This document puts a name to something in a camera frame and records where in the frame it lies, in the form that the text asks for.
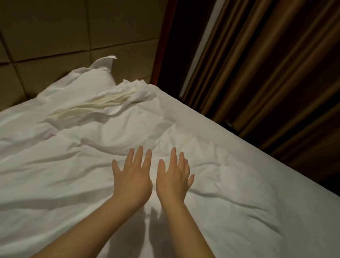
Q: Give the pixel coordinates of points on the person's right hand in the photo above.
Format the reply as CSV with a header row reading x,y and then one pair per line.
x,y
173,183

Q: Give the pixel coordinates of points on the person's left hand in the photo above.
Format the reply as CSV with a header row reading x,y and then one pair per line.
x,y
133,183

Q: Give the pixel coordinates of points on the white bed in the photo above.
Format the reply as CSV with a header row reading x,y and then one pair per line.
x,y
244,157

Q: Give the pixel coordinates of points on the white duvet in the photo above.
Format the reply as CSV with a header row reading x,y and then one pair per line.
x,y
49,171

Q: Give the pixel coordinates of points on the white pillow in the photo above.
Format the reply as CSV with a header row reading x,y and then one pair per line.
x,y
79,85

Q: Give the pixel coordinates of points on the person's left forearm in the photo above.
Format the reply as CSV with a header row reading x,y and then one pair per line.
x,y
91,236

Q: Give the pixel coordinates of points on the person's right forearm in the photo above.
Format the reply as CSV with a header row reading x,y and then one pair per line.
x,y
190,241

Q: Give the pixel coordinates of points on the brown curtain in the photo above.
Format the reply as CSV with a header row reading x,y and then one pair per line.
x,y
280,71

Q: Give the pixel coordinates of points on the tan padded headboard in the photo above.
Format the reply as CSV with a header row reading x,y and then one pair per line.
x,y
60,25

